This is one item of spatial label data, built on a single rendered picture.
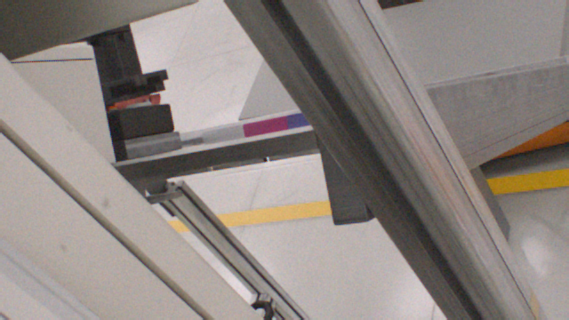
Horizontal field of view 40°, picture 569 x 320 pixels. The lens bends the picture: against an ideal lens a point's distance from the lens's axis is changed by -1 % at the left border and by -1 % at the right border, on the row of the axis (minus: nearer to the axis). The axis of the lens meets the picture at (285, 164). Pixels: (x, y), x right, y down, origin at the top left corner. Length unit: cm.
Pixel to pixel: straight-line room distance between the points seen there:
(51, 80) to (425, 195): 24
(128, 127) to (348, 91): 41
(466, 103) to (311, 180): 166
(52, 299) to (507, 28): 120
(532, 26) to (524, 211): 64
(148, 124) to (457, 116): 31
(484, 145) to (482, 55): 75
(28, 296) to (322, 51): 16
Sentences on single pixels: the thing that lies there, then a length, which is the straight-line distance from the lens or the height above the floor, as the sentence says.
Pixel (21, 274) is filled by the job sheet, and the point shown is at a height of 133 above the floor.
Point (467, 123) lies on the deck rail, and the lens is 56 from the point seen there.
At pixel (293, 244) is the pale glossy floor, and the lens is 209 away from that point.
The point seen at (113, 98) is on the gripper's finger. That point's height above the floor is 100.
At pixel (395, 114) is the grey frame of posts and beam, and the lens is 34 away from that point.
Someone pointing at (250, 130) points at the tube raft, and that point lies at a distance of 65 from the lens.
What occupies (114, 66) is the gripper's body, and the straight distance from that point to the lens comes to 98.
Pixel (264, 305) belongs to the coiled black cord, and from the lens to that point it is 35.
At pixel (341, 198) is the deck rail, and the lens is 40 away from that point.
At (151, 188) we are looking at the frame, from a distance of 140.
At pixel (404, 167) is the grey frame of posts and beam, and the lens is 36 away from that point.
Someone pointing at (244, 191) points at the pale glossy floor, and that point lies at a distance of 233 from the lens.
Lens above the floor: 144
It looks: 39 degrees down
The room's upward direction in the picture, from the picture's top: 38 degrees counter-clockwise
